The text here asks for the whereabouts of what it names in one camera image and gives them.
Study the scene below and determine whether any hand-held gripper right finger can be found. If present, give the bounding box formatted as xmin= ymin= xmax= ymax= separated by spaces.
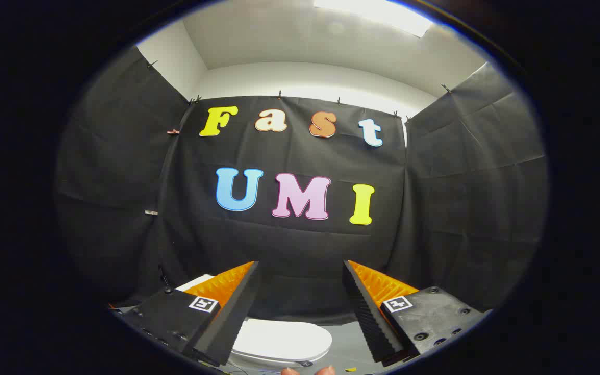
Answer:
xmin=343 ymin=259 xmax=493 ymax=365

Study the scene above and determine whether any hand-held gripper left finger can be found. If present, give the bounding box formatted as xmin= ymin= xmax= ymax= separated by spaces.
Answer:
xmin=108 ymin=260 xmax=260 ymax=367

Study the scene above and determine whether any white toilet lid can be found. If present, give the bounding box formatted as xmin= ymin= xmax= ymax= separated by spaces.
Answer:
xmin=230 ymin=319 xmax=333 ymax=368

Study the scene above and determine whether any white toilet tank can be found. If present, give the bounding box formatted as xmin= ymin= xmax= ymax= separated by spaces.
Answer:
xmin=175 ymin=274 xmax=216 ymax=292

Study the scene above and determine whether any black backdrop cloth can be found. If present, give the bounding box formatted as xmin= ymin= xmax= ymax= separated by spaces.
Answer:
xmin=55 ymin=46 xmax=548 ymax=326

